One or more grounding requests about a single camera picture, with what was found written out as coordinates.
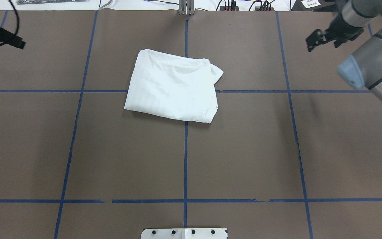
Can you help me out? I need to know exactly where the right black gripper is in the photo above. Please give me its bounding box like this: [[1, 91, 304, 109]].
[[306, 13, 364, 52]]

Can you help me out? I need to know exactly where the white printed long-sleeve shirt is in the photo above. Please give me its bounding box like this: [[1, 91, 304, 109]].
[[124, 49, 224, 123]]

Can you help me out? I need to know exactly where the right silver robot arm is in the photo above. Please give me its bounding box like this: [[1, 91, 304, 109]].
[[306, 0, 382, 102]]

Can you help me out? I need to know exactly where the black laptop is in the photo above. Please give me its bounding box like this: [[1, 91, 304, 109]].
[[291, 0, 338, 12]]

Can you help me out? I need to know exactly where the lower black relay box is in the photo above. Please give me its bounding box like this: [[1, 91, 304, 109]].
[[249, 0, 275, 12]]

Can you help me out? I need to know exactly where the black relay box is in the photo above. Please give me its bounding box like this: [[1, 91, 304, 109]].
[[249, 0, 275, 12], [216, 0, 239, 11]]

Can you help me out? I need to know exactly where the upper black relay box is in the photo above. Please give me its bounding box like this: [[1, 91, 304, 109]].
[[216, 0, 239, 11]]

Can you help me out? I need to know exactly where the aluminium frame post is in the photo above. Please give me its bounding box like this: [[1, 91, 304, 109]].
[[178, 0, 195, 16]]

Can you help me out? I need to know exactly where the white pedestal base plate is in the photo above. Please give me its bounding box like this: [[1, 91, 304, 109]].
[[141, 228, 228, 239]]

